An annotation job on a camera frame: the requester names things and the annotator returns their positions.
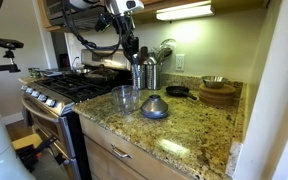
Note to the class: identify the small glass jar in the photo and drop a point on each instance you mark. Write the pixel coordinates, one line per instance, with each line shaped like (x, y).
(34, 72)

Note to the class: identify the grey conical chopper lid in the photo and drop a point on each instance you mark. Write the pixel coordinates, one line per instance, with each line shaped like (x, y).
(154, 107)

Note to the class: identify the small steel pot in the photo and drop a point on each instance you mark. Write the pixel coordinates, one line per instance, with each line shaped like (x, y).
(80, 71)

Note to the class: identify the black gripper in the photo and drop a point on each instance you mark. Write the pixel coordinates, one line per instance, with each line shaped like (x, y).
(127, 33)

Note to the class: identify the wooden wall cabinet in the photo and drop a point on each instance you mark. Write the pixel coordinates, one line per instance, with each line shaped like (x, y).
(237, 4)

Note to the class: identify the perforated steel utensil holder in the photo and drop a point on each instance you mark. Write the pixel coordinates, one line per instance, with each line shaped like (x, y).
(139, 81)
(153, 78)

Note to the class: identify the black camera on stand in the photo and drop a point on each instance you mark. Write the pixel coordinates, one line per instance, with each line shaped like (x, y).
(7, 43)

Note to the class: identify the small steel bowl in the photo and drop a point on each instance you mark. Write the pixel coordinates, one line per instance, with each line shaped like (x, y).
(214, 81)

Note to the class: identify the stainless steel gas stove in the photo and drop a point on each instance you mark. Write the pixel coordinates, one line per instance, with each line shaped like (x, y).
(57, 96)

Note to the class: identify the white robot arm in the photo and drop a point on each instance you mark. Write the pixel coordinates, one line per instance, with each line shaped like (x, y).
(0, 146)

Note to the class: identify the under-cabinet light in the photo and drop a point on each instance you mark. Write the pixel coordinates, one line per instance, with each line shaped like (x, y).
(184, 11)

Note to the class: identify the small black iron skillet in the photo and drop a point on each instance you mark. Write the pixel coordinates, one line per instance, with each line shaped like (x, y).
(177, 91)

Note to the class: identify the white wall outlet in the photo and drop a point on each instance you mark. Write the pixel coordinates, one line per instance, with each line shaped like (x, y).
(180, 62)

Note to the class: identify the steel range hood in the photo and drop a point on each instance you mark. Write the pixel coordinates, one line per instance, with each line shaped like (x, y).
(55, 15)

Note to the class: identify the yellow foam block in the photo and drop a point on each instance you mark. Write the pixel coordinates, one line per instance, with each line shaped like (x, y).
(25, 140)

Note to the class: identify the wooden spatula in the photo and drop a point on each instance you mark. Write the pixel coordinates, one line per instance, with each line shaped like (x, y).
(143, 52)

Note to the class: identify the clear plastic chopper bowl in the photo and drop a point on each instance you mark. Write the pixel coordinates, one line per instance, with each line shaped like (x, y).
(125, 100)

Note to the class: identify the steel ladle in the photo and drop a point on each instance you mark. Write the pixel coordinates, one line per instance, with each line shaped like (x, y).
(169, 43)

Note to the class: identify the kitchen base cabinet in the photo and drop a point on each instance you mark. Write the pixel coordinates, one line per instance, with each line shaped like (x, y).
(117, 160)

